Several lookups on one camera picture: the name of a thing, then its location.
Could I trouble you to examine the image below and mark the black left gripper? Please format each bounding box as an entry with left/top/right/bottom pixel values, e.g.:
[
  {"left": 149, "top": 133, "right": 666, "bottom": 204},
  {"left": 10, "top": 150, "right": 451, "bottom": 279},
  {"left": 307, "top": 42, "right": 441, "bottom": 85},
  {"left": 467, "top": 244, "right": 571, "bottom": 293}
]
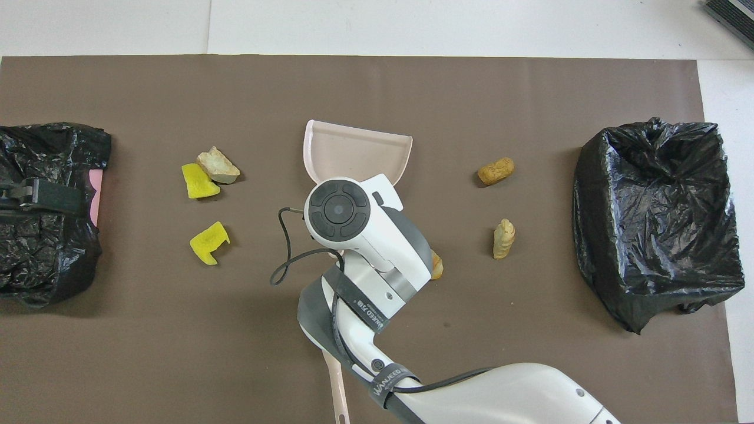
[{"left": 0, "top": 178, "right": 84, "bottom": 221}]

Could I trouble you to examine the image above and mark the notched yellow sponge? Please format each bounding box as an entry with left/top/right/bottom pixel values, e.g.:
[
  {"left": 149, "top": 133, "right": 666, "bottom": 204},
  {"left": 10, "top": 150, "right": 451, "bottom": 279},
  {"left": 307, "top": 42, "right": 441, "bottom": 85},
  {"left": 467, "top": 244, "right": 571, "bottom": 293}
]
[{"left": 189, "top": 221, "right": 231, "bottom": 266}]

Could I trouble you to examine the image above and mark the large beige croissant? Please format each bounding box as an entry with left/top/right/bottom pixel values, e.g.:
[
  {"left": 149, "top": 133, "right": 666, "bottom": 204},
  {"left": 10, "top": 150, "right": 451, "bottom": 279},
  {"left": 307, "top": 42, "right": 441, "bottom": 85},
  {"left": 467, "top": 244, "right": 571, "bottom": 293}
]
[{"left": 197, "top": 146, "right": 241, "bottom": 185}]

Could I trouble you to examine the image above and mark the beige plastic dustpan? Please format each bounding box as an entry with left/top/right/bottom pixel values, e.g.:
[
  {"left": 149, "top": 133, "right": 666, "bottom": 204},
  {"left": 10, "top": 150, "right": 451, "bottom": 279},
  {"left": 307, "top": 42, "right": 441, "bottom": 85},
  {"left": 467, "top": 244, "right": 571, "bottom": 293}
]
[{"left": 303, "top": 120, "right": 414, "bottom": 189}]

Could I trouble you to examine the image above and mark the beige hand brush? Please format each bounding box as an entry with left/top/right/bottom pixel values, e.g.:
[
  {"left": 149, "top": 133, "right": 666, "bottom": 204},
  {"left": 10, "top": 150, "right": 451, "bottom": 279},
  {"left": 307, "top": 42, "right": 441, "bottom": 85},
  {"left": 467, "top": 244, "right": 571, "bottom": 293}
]
[{"left": 320, "top": 347, "right": 352, "bottom": 424}]

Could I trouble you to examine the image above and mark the brown textured bread roll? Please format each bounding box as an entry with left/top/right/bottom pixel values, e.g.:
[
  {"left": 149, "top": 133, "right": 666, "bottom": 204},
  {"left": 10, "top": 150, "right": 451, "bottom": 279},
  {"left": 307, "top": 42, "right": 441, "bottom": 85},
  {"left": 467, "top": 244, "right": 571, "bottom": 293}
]
[{"left": 477, "top": 157, "right": 515, "bottom": 187}]

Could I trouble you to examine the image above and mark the small pale beige bread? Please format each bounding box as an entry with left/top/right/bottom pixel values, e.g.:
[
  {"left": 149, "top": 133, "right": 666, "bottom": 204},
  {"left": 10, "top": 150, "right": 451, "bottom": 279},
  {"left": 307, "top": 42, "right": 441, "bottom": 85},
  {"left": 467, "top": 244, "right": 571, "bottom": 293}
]
[{"left": 493, "top": 218, "right": 516, "bottom": 260}]

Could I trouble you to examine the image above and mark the pink bin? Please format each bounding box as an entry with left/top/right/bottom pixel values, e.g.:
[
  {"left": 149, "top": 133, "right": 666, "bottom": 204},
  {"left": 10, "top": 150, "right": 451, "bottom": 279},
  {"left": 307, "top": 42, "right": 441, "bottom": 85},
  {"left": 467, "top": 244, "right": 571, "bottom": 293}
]
[{"left": 88, "top": 170, "right": 105, "bottom": 227}]

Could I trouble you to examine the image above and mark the crumpled black trash bag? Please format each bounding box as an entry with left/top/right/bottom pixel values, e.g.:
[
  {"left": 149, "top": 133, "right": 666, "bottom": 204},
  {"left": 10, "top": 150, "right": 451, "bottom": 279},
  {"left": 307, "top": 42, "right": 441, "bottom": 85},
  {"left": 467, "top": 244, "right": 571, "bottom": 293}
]
[{"left": 0, "top": 122, "right": 113, "bottom": 310}]

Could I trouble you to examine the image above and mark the open black bag-lined bin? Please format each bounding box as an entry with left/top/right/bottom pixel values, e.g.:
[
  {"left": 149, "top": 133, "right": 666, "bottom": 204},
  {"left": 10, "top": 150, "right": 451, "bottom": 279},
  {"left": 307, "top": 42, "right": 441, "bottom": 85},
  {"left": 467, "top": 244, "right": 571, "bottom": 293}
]
[{"left": 573, "top": 117, "right": 745, "bottom": 335}]

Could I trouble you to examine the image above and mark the brown table mat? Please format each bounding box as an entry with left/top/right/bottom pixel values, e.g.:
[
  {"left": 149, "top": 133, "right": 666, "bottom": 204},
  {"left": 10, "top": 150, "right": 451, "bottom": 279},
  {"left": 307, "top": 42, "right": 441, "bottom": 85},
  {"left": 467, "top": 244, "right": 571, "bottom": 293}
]
[{"left": 0, "top": 55, "right": 740, "bottom": 424}]

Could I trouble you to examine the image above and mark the dark ribbed device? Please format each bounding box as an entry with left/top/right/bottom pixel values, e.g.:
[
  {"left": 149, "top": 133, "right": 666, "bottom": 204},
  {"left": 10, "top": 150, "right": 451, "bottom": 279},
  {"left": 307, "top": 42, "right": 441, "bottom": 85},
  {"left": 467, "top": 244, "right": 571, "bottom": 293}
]
[{"left": 704, "top": 0, "right": 754, "bottom": 51}]

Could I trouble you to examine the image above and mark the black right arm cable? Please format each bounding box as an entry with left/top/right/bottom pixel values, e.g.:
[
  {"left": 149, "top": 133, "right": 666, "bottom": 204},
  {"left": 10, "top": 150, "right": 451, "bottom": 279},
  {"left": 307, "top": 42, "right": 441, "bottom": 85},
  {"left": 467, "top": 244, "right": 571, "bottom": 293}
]
[{"left": 270, "top": 206, "right": 492, "bottom": 392}]

